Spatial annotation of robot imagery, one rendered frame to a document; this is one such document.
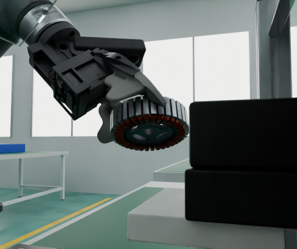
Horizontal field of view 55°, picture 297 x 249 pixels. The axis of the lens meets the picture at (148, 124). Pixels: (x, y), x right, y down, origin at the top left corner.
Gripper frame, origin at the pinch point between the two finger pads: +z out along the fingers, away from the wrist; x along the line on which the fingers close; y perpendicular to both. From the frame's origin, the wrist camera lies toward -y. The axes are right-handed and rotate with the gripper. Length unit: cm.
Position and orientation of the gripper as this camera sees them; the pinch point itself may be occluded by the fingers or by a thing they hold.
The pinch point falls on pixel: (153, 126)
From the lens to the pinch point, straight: 41.5
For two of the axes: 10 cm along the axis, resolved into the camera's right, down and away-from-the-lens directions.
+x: 2.6, -4.8, -8.4
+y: -6.9, 5.1, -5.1
